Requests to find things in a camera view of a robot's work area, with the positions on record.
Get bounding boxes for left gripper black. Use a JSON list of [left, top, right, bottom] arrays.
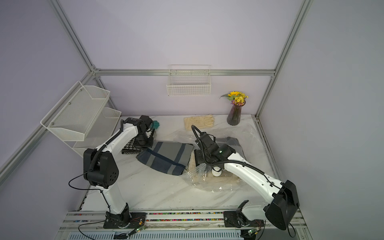
[[133, 132, 154, 151]]

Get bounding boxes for black white houndstooth scarf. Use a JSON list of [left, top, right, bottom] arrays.
[[121, 138, 144, 155]]

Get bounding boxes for dark grey garment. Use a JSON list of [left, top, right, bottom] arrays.
[[136, 142, 194, 176]]

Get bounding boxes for clear plastic vacuum bag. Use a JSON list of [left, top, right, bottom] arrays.
[[176, 121, 271, 193]]

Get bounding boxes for black white checked scarf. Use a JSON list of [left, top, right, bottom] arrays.
[[216, 137, 246, 159]]

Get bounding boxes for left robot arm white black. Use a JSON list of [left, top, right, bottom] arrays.
[[83, 115, 160, 217]]

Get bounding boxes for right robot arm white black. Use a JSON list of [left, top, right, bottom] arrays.
[[192, 125, 300, 231]]

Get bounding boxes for cream knitted scarf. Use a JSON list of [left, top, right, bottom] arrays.
[[182, 151, 240, 186]]

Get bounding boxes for white vacuum bag valve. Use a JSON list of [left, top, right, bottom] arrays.
[[212, 166, 222, 177]]

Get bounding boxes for beige leather gloves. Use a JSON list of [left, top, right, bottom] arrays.
[[184, 115, 215, 131]]

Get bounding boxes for green work glove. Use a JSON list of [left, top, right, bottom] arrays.
[[151, 121, 160, 130]]

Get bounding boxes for purple glass vase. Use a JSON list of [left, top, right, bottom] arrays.
[[227, 101, 246, 126]]

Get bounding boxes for yellow flower bouquet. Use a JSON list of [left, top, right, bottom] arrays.
[[220, 91, 249, 106]]

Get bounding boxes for white mesh two-tier shelf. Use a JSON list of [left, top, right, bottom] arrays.
[[41, 82, 122, 156]]

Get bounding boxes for white wire wall basket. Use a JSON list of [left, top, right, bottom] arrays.
[[167, 65, 212, 97]]

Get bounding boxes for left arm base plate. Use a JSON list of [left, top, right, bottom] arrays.
[[103, 212, 147, 229]]

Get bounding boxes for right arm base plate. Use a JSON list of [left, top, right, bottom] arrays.
[[223, 211, 265, 228]]

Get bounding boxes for aluminium mounting rail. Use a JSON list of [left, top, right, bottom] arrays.
[[58, 207, 307, 232]]

